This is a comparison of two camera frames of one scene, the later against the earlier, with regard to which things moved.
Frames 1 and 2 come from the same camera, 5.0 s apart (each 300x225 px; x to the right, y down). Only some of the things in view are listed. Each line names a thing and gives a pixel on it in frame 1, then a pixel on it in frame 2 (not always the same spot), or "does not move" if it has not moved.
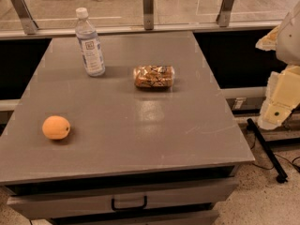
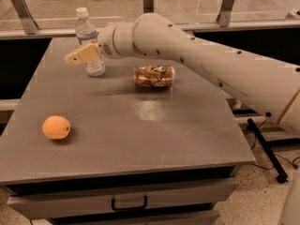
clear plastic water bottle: (90, 45) does not move
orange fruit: (56, 127) does not move
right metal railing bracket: (227, 5) does not move
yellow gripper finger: (281, 97) → (115, 40)
